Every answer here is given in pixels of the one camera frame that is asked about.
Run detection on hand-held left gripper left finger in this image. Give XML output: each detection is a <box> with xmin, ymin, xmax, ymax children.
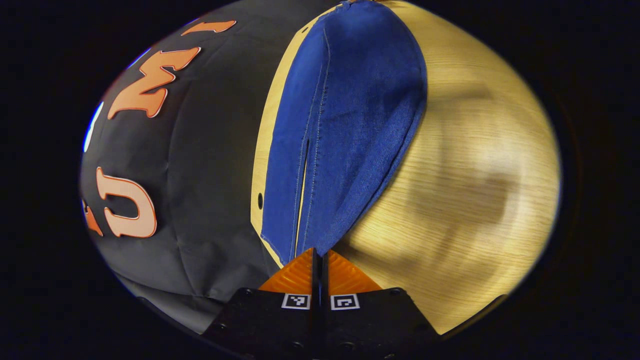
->
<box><xmin>202</xmin><ymin>247</ymin><xmax>320</xmax><ymax>360</ymax></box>

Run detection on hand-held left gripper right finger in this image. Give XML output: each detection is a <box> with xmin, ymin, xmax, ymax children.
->
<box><xmin>320</xmin><ymin>250</ymin><xmax>442</xmax><ymax>360</ymax></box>

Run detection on blue jeans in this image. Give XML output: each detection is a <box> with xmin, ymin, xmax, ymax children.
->
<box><xmin>260</xmin><ymin>0</ymin><xmax>429</xmax><ymax>266</ymax></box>

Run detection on black backdrop cloth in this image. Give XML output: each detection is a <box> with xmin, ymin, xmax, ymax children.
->
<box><xmin>79</xmin><ymin>0</ymin><xmax>346</xmax><ymax>336</ymax></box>

